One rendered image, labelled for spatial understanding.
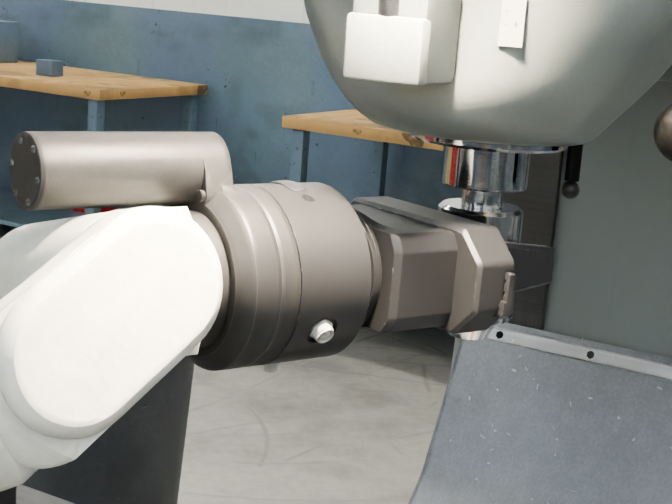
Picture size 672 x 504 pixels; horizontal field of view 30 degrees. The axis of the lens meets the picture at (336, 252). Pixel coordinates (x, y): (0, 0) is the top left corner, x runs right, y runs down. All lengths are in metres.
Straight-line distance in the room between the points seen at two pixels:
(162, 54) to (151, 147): 5.58
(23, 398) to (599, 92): 0.30
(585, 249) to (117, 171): 0.59
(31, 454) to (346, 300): 0.17
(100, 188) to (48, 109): 6.09
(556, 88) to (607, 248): 0.48
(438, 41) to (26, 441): 0.25
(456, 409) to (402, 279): 0.50
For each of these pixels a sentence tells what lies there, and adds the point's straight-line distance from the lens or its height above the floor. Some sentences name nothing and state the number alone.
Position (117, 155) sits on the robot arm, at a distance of 0.56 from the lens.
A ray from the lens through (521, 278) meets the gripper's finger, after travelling 0.68.
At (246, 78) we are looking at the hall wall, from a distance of 5.86.
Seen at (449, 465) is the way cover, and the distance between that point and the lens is 1.10.
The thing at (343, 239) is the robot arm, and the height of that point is 1.26.
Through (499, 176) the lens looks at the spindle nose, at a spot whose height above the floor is 1.29.
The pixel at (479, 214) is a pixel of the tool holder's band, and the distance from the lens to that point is 0.68.
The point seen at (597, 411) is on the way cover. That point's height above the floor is 1.05.
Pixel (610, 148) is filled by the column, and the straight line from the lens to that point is 1.06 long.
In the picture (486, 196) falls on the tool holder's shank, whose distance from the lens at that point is 0.69.
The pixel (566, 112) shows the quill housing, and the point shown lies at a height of 1.33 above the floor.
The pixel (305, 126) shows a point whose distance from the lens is 4.73.
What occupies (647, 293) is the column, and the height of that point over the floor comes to 1.15.
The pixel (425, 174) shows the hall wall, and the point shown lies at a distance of 5.41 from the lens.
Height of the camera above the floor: 1.38
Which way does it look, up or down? 12 degrees down
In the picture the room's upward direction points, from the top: 4 degrees clockwise
